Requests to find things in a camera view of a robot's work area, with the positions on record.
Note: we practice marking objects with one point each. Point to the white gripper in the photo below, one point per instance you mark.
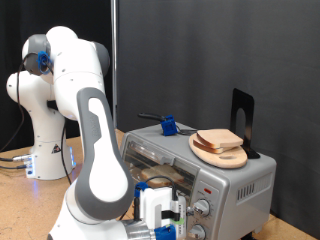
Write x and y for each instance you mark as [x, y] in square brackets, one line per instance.
[151, 206]

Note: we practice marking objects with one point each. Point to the white bread slice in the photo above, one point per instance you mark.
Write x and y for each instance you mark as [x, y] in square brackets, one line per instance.
[156, 175]
[205, 148]
[220, 137]

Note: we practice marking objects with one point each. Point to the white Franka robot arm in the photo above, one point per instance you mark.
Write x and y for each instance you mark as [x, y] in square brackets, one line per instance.
[76, 76]

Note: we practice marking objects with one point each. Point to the silver oven knob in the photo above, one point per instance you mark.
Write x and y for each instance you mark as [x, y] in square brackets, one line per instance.
[197, 232]
[202, 207]

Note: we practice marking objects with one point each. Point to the silver toaster oven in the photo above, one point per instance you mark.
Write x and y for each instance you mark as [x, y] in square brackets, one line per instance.
[233, 180]

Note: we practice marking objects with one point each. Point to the round wooden cutting board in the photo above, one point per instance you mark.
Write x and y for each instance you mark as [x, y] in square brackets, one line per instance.
[206, 157]

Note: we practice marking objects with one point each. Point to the black metal bookend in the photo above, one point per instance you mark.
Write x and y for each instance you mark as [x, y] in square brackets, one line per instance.
[243, 98]

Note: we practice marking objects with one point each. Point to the vertical metal pole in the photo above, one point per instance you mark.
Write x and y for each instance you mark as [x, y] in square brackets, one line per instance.
[114, 33]

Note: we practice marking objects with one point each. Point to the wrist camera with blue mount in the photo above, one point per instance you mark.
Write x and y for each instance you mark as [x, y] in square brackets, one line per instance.
[180, 213]

